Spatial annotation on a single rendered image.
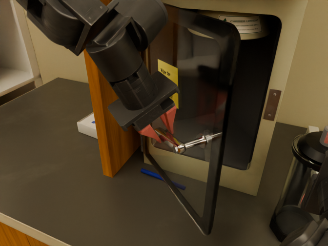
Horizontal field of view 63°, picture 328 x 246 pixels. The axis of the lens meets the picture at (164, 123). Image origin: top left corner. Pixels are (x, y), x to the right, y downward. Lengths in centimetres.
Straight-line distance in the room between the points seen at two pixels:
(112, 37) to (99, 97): 30
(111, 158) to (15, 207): 25
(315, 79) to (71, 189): 83
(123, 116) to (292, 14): 33
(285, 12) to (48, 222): 65
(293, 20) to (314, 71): 50
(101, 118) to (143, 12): 34
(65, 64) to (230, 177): 100
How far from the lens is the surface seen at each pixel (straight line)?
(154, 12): 39
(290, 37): 54
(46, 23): 38
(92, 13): 34
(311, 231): 29
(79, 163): 83
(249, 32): 58
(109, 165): 74
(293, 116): 109
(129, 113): 39
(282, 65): 56
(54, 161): 86
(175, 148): 42
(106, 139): 69
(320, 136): 57
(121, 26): 36
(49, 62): 150
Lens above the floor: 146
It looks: 32 degrees down
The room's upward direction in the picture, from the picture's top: straight up
